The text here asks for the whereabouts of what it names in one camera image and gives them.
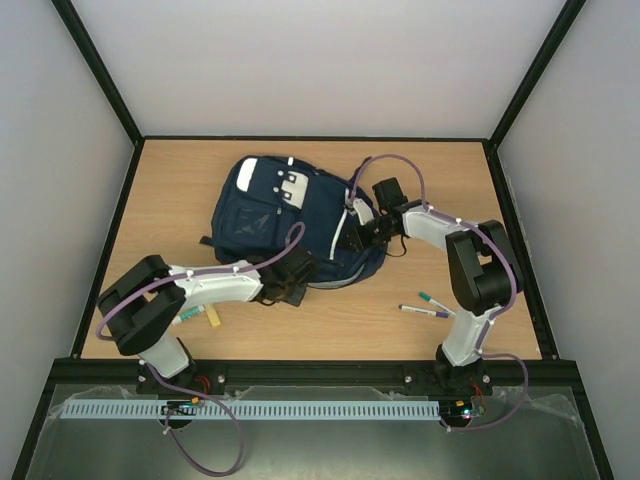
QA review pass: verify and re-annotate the navy blue student backpack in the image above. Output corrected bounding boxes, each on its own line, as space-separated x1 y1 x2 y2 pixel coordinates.
200 155 387 289

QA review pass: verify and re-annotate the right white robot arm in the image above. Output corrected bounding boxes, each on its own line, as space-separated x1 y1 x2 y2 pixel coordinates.
341 178 522 395

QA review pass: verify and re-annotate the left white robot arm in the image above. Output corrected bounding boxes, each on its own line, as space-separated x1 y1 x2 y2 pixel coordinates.
96 247 318 379

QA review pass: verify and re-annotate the green marker pen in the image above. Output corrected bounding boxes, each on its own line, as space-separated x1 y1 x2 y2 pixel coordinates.
419 292 456 317

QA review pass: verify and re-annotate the purple marker pen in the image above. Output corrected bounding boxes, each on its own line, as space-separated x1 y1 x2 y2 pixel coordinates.
398 304 450 318

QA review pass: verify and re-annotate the yellow highlighter marker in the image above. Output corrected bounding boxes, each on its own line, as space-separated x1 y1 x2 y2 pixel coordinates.
206 308 221 328

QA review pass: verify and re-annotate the green white glue stick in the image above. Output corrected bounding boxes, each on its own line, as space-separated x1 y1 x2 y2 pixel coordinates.
171 305 205 325

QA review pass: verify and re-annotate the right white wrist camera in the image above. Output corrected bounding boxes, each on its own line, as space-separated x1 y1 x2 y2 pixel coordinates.
345 198 375 226

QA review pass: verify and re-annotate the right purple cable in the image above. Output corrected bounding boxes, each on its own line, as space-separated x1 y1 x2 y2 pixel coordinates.
344 154 530 433

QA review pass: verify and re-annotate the light blue slotted cable duct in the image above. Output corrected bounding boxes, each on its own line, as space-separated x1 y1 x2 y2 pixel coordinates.
60 399 440 421

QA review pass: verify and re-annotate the black aluminium frame rail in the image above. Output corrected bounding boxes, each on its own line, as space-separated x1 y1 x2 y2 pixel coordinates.
49 358 581 388

